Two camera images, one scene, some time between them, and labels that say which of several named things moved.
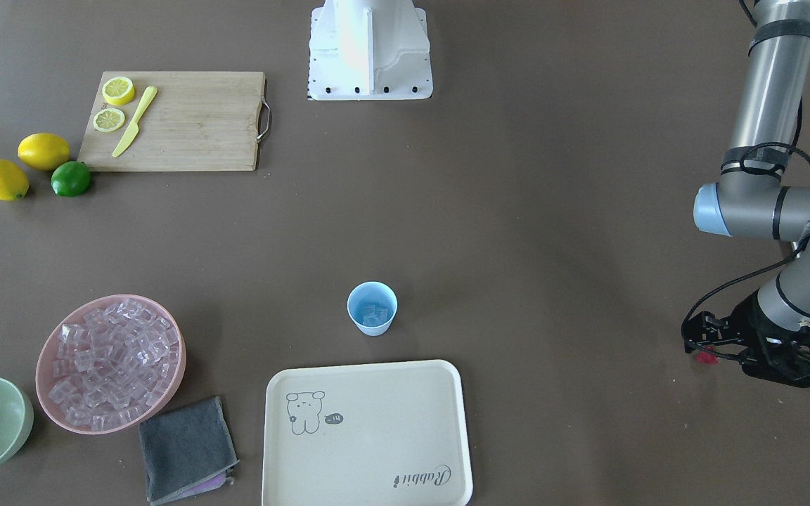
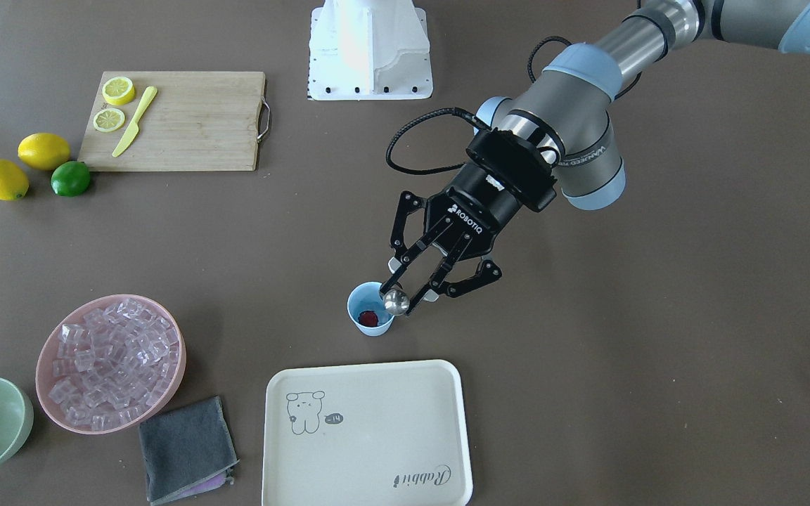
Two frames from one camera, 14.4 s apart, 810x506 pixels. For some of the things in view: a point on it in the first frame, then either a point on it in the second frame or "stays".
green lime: x=70 y=178 stays
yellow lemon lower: x=2 y=179 stays
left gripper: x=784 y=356 to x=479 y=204
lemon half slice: x=118 y=91 stays
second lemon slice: x=109 y=119 stays
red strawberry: x=706 y=358 to x=368 y=318
